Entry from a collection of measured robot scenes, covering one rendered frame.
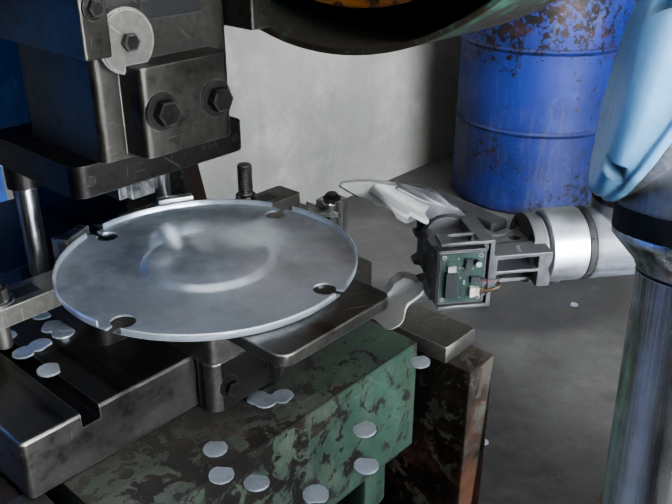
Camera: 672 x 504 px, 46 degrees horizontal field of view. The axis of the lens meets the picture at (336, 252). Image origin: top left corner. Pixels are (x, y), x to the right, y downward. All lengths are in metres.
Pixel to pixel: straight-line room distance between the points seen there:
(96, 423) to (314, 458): 0.23
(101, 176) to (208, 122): 0.11
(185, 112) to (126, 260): 0.16
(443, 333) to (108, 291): 0.39
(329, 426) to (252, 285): 0.18
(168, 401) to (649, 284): 0.49
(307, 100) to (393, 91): 0.47
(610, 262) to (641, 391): 0.39
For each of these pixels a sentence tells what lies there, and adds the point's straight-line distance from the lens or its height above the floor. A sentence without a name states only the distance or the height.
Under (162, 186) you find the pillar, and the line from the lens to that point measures 0.95.
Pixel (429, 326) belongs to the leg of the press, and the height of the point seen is 0.64.
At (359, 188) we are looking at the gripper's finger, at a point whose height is 0.85.
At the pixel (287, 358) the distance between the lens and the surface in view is 0.63.
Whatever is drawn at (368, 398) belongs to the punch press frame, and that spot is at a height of 0.61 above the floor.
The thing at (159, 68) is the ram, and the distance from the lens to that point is 0.71.
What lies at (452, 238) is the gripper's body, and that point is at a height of 0.80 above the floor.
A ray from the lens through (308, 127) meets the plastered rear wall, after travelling 2.74.
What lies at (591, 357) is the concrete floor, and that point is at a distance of 2.13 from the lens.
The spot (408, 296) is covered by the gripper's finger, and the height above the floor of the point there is 0.74.
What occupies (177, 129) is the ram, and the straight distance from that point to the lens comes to 0.73.
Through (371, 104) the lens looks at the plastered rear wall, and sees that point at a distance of 2.98.
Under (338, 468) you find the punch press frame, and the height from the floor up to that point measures 0.55.
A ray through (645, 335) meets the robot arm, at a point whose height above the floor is 0.91.
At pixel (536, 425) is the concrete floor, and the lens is 1.87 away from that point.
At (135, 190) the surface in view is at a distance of 0.83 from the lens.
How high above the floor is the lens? 1.13
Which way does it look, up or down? 26 degrees down
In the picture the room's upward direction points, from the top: straight up
